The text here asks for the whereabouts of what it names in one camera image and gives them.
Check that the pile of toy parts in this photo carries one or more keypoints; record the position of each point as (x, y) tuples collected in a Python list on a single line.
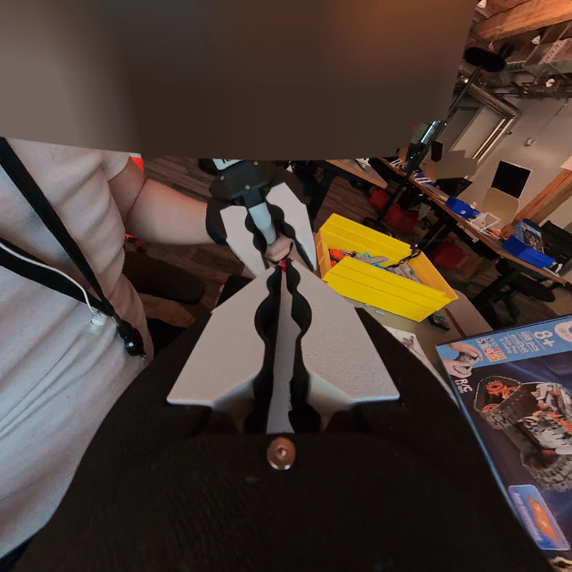
[(362, 258)]

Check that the yellow plastic bin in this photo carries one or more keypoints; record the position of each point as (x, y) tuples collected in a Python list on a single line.
[(388, 290)]

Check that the white leaflet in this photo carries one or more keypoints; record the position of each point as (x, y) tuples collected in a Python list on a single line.
[(409, 342)]

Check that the grey desk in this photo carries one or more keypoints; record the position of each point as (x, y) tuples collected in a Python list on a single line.
[(469, 315)]

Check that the black office chair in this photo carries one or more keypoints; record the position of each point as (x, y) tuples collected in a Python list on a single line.
[(531, 286)]

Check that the small black device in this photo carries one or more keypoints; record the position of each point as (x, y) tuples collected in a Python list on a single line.
[(439, 321)]

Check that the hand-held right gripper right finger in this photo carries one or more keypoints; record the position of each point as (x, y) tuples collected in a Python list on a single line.
[(339, 357)]

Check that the person's left forearm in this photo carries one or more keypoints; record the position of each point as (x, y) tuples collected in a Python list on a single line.
[(170, 210)]

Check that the person's torso in white shirt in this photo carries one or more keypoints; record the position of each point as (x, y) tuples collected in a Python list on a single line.
[(44, 402)]

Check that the black wall panel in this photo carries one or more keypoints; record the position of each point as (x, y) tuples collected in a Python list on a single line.
[(511, 179)]

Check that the black stand pole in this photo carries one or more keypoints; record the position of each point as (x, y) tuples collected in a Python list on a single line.
[(447, 116)]

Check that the blue toy box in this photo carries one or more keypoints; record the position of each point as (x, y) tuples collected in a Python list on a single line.
[(514, 424)]

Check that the person's left hand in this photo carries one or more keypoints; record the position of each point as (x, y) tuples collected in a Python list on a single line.
[(280, 250)]

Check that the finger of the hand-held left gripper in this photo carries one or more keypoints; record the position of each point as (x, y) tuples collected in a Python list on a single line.
[(237, 232), (297, 214)]

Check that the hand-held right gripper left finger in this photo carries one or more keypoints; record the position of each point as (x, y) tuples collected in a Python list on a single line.
[(223, 357)]

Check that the clear plastic tray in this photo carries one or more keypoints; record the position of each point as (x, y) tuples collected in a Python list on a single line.
[(485, 221)]

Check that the long wooden table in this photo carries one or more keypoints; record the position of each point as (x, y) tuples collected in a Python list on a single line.
[(487, 239)]

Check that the red plastic bin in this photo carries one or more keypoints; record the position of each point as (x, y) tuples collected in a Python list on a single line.
[(402, 218), (447, 254), (379, 199)]

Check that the blue plastic bin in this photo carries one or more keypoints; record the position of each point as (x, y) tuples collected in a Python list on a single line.
[(460, 206), (527, 254)]

